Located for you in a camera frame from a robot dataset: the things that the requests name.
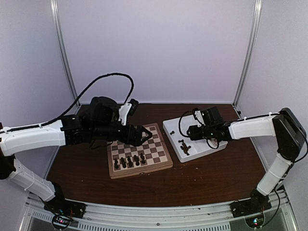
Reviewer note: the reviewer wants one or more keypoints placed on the aluminium frame post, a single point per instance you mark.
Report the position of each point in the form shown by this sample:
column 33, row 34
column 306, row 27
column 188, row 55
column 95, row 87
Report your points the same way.
column 249, row 51
column 64, row 57

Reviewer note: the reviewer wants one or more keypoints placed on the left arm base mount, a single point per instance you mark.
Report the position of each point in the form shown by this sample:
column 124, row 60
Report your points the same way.
column 66, row 208

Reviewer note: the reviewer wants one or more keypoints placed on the wooden chess board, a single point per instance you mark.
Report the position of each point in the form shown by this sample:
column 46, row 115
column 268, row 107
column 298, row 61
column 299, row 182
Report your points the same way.
column 155, row 151

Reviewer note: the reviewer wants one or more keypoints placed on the aluminium front rail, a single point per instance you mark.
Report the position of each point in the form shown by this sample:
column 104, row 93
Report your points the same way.
column 211, row 217

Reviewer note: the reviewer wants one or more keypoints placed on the left aluminium frame post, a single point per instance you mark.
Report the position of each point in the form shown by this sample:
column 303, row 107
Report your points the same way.
column 64, row 57

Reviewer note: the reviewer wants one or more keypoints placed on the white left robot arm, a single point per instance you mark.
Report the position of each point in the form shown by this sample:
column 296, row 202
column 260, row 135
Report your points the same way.
column 30, row 139

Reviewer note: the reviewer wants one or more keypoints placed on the white plastic divided tray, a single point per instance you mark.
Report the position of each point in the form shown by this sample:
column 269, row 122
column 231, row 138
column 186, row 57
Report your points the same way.
column 198, row 148

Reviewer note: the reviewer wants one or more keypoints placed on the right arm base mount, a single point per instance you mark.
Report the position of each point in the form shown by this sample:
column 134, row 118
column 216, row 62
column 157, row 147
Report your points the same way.
column 255, row 204

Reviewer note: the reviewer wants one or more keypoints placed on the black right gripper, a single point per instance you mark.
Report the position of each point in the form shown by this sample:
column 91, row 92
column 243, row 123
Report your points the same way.
column 194, row 135

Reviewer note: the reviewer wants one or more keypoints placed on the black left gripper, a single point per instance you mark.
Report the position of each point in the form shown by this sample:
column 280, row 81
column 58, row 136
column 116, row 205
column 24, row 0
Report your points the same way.
column 137, row 132

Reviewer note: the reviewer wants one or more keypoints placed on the dark chess knight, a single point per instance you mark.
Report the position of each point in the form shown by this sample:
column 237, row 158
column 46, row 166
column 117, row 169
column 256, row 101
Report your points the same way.
column 185, row 148

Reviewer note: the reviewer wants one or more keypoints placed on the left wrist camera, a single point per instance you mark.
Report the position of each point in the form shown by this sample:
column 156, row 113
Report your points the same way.
column 127, row 109

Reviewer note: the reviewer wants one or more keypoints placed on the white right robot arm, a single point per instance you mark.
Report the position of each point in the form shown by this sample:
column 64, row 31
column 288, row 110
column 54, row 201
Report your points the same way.
column 278, row 137

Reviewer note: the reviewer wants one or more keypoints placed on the right aluminium frame post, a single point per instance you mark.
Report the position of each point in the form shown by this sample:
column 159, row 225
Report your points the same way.
column 249, row 51

